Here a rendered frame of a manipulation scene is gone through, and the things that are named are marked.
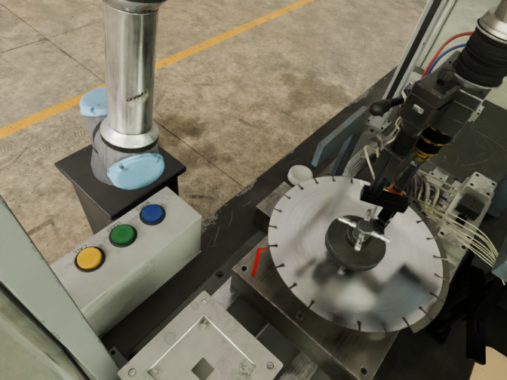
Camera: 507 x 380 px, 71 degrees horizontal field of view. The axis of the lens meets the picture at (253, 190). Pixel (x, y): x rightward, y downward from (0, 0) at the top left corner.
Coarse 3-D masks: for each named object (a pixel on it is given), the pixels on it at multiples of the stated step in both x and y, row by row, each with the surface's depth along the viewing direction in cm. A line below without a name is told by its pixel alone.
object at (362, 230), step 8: (368, 216) 65; (352, 224) 63; (360, 224) 63; (368, 224) 63; (352, 232) 65; (360, 232) 62; (368, 232) 62; (376, 232) 63; (360, 240) 61; (384, 240) 62; (360, 248) 60
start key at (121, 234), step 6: (114, 228) 67; (120, 228) 67; (126, 228) 67; (132, 228) 68; (114, 234) 66; (120, 234) 66; (126, 234) 67; (132, 234) 67; (114, 240) 66; (120, 240) 66; (126, 240) 66
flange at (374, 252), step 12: (348, 216) 69; (336, 228) 67; (348, 228) 67; (336, 240) 65; (348, 240) 65; (372, 240) 66; (336, 252) 64; (348, 252) 64; (360, 252) 64; (372, 252) 64; (384, 252) 65; (348, 264) 63; (360, 264) 63; (372, 264) 63
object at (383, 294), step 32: (288, 192) 72; (320, 192) 74; (352, 192) 75; (288, 224) 67; (320, 224) 68; (384, 224) 70; (416, 224) 71; (288, 256) 63; (320, 256) 64; (384, 256) 65; (416, 256) 66; (288, 288) 59; (320, 288) 60; (352, 288) 61; (384, 288) 61; (416, 288) 62; (352, 320) 57; (384, 320) 58; (416, 320) 58
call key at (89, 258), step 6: (84, 252) 63; (90, 252) 64; (96, 252) 64; (78, 258) 63; (84, 258) 63; (90, 258) 63; (96, 258) 63; (78, 264) 62; (84, 264) 62; (90, 264) 62; (96, 264) 63
